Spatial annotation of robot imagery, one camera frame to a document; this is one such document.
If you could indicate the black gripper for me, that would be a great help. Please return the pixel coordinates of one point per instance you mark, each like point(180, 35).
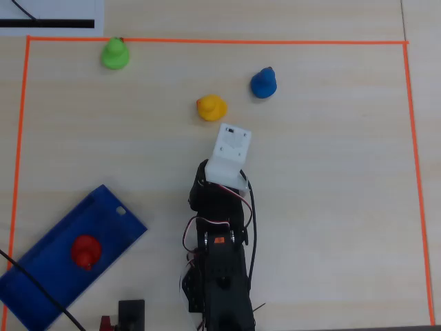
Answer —
point(199, 182)

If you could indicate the red rubber duck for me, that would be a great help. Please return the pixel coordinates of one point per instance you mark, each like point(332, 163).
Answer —
point(86, 250)

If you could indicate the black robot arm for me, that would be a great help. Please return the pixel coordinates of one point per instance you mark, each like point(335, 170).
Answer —
point(224, 296)

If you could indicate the yellow rubber duck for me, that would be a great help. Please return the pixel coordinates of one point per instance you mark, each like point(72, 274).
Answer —
point(212, 107)

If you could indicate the blue rubber duck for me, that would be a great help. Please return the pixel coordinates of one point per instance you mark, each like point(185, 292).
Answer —
point(263, 84)

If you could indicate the blue plastic box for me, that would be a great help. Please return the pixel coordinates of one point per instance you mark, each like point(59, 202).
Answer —
point(51, 262)

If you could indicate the green rubber duck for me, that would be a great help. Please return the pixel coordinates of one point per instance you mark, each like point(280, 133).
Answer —
point(115, 57)

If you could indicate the black table clamp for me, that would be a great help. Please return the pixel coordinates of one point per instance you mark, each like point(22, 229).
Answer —
point(131, 313)

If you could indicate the orange tape strip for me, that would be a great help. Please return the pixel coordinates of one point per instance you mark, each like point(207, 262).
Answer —
point(418, 172)
point(19, 138)
point(241, 41)

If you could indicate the white paper with black bar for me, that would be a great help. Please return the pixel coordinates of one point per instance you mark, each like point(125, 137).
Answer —
point(69, 10)

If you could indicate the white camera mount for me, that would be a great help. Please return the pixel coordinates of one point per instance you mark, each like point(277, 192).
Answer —
point(231, 151)

